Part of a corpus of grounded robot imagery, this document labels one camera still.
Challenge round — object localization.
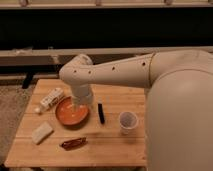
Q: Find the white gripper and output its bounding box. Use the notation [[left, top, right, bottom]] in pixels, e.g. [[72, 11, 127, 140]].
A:
[[71, 84, 93, 105]]

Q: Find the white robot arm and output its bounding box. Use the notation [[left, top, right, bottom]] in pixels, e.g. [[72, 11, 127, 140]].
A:
[[59, 50, 213, 171]]

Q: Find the orange bowl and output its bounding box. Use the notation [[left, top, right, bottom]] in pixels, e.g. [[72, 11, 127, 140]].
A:
[[55, 97, 89, 126]]

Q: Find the white toothpaste tube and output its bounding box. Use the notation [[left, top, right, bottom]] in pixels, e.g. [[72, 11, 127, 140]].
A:
[[34, 87, 65, 114]]

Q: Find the wooden table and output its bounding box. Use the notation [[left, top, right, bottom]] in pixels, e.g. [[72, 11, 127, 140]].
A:
[[5, 79, 146, 167]]

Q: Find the white sponge block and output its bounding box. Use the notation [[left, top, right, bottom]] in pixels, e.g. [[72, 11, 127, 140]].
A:
[[31, 122, 54, 144]]

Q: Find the brown snack wrapper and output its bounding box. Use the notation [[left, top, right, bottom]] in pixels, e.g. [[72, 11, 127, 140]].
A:
[[60, 137, 87, 150]]

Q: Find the grey metal rail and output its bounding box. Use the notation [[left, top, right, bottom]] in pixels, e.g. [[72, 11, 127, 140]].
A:
[[0, 46, 213, 66]]

